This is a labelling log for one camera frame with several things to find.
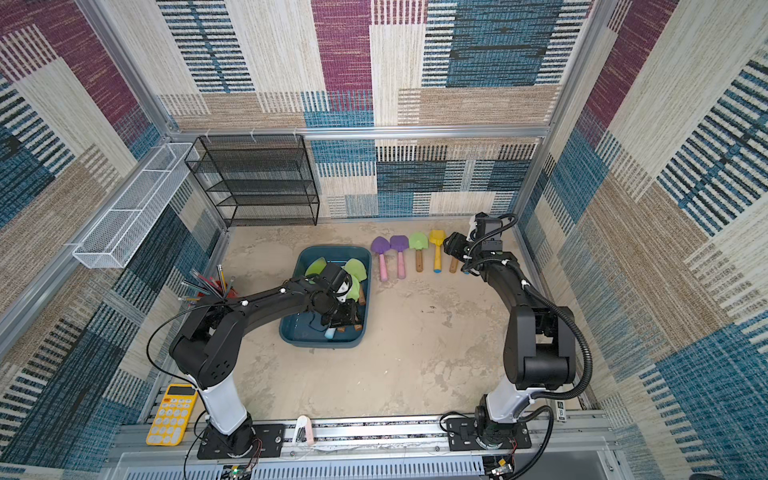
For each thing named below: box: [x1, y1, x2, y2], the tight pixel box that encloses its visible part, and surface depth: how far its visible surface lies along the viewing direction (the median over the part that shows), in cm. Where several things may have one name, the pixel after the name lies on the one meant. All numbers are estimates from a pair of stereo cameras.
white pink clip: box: [293, 415, 314, 446], surface depth 75 cm
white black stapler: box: [555, 400, 567, 422], surface depth 76 cm
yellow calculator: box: [146, 384, 199, 446], surface depth 78 cm
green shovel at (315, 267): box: [304, 256, 327, 285], surface depth 107 cm
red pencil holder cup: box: [198, 280, 238, 298], surface depth 91 cm
